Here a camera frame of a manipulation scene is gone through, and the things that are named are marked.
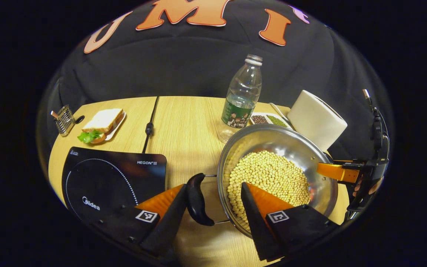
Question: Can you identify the clear plastic water bottle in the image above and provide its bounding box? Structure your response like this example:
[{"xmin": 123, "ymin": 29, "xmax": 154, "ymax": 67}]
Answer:
[{"xmin": 217, "ymin": 54, "xmax": 263, "ymax": 143}]

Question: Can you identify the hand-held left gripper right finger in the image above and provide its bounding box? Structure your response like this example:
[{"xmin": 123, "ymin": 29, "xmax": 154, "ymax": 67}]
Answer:
[{"xmin": 240, "ymin": 182, "xmax": 340, "ymax": 262}]

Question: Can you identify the pile of yellow soybeans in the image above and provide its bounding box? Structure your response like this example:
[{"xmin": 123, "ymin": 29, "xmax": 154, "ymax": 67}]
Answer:
[{"xmin": 227, "ymin": 150, "xmax": 311, "ymax": 223}]

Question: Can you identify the black induction cooktop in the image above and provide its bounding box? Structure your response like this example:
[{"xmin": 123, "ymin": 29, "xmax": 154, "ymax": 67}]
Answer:
[{"xmin": 62, "ymin": 146, "xmax": 168, "ymax": 223}]

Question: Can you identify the white divided dish with beans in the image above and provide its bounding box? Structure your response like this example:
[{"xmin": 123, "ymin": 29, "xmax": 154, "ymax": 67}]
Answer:
[{"xmin": 249, "ymin": 112, "xmax": 292, "ymax": 129}]

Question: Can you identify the black backdrop cloth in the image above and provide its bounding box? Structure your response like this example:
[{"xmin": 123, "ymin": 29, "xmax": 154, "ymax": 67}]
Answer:
[{"xmin": 37, "ymin": 0, "xmax": 394, "ymax": 167}]

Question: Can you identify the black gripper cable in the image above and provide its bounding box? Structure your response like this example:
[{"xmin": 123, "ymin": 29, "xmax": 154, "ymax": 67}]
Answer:
[{"xmin": 362, "ymin": 89, "xmax": 390, "ymax": 162}]

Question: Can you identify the wire mesh holder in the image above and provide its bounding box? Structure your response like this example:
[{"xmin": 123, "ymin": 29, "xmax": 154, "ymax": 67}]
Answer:
[{"xmin": 55, "ymin": 105, "xmax": 76, "ymax": 137}]

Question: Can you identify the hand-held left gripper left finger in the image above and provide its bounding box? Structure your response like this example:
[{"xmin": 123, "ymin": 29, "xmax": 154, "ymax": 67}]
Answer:
[{"xmin": 87, "ymin": 184, "xmax": 188, "ymax": 258}]

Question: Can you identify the black power cable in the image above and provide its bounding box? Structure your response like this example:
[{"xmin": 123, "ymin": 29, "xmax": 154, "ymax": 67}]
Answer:
[{"xmin": 142, "ymin": 96, "xmax": 160, "ymax": 153}]

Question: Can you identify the sandwich with lettuce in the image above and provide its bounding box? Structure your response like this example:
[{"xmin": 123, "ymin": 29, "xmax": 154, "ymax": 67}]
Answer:
[{"xmin": 77, "ymin": 108, "xmax": 124, "ymax": 144}]

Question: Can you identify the steel pot with black handles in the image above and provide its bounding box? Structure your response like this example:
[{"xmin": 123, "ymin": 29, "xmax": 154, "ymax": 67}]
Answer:
[{"xmin": 186, "ymin": 123, "xmax": 338, "ymax": 240}]

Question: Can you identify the white rounded container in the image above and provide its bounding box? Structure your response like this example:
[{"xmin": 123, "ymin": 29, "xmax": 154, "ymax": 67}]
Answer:
[{"xmin": 287, "ymin": 90, "xmax": 348, "ymax": 152}]

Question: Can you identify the small white plate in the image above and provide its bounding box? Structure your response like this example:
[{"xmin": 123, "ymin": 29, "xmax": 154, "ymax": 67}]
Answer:
[{"xmin": 104, "ymin": 111, "xmax": 127, "ymax": 141}]

